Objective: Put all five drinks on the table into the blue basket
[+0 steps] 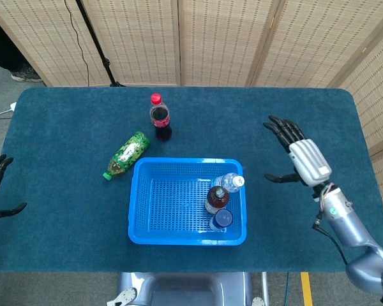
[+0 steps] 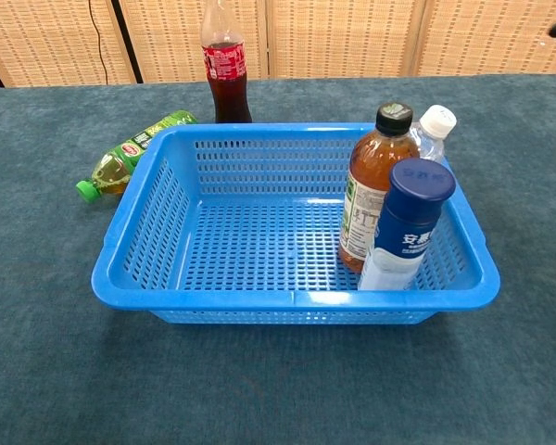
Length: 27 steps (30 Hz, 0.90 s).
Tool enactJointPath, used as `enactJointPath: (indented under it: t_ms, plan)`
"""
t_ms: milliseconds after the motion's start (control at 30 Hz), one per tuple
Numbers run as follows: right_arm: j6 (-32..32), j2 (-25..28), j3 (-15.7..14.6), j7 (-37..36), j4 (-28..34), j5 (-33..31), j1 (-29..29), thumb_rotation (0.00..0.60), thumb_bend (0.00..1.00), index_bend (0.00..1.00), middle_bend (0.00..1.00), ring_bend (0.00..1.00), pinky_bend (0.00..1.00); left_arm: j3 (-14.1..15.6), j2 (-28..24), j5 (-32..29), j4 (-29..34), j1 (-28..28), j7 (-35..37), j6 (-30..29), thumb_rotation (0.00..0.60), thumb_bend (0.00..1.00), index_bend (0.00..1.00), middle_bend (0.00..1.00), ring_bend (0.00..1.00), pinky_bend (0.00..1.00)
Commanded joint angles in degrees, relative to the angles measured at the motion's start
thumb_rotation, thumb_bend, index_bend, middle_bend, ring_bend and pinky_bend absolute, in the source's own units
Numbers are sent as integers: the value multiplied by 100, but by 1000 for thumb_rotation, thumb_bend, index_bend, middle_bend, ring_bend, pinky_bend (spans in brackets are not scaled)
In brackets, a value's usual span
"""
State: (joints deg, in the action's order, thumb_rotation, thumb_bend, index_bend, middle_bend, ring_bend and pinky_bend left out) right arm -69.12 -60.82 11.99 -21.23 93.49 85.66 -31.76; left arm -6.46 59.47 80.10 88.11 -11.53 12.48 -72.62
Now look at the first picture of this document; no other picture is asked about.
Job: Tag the metal table leg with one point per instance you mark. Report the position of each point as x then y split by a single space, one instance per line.
265 287

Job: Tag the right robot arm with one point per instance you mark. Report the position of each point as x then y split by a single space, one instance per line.
348 223

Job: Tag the brown tea bottle black cap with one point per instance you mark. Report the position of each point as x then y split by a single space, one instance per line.
217 199

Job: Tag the person in black trousers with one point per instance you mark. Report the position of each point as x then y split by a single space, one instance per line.
0 48

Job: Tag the white power plug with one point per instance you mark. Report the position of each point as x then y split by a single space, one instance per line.
12 106

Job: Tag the cola bottle red cap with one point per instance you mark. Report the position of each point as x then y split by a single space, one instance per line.
160 121

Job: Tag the blue-grey robot torso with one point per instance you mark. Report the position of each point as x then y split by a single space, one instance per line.
185 287

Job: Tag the clear water bottle white cap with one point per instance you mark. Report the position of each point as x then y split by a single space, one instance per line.
228 182

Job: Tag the black tripod stand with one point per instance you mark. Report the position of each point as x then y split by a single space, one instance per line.
95 44

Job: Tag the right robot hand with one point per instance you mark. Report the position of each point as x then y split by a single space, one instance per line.
309 159

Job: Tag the green tea bottle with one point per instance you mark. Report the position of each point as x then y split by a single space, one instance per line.
131 150

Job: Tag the blue table cloth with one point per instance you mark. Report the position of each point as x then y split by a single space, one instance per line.
67 207

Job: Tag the blue cap white bottle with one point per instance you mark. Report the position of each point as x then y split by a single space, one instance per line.
222 219

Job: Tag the blue plastic mesh basket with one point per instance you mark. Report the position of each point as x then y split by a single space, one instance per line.
178 239

